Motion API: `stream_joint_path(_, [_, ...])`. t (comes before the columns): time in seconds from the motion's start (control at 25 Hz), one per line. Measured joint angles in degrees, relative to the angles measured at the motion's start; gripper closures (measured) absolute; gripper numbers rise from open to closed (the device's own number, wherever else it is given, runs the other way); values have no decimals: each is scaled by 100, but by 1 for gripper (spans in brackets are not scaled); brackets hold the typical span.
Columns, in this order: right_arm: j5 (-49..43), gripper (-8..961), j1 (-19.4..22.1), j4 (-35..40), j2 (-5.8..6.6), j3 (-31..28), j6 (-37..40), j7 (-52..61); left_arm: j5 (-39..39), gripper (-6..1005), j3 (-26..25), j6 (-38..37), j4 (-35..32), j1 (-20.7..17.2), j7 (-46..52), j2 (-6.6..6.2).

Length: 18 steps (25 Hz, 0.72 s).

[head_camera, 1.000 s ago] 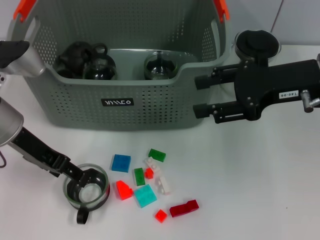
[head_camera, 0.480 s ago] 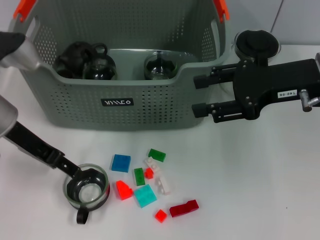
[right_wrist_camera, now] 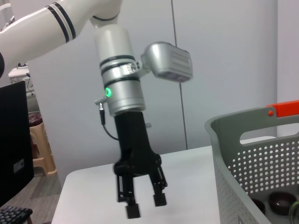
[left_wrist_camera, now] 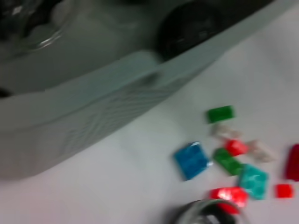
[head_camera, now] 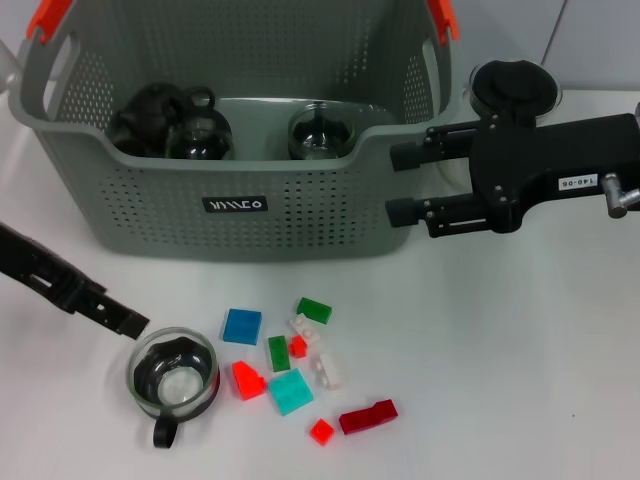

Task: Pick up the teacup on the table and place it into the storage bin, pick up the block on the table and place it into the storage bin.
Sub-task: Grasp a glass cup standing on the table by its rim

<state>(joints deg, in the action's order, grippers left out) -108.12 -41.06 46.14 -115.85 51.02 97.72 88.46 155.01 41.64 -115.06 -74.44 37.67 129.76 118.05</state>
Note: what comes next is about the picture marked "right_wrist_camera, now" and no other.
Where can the white background desk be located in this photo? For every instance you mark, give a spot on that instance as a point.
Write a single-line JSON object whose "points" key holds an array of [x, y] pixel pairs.
{"points": [[18, 72]]}

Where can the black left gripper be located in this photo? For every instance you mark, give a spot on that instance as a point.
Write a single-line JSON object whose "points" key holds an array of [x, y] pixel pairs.
{"points": [[135, 144]]}

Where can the beige plastic stool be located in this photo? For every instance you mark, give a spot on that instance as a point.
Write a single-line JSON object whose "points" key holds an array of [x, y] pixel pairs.
{"points": [[44, 158]]}

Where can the small black clay cup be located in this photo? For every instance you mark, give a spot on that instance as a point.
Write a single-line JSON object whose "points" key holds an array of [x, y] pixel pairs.
{"points": [[281, 201], [258, 205]]}

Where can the glass teacup black sleeve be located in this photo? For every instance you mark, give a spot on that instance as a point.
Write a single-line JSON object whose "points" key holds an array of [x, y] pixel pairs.
{"points": [[294, 210]]}

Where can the grey perforated storage bin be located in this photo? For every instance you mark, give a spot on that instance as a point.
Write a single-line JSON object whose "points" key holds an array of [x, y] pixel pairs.
{"points": [[233, 186]]}

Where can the black computer keyboard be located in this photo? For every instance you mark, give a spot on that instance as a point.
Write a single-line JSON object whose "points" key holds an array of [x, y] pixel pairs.
{"points": [[14, 214]]}

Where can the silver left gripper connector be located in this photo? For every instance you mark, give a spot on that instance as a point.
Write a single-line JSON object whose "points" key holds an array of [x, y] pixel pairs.
{"points": [[148, 125]]}

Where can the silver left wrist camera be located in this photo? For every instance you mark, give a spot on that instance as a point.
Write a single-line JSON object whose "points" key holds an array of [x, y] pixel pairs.
{"points": [[168, 60]]}

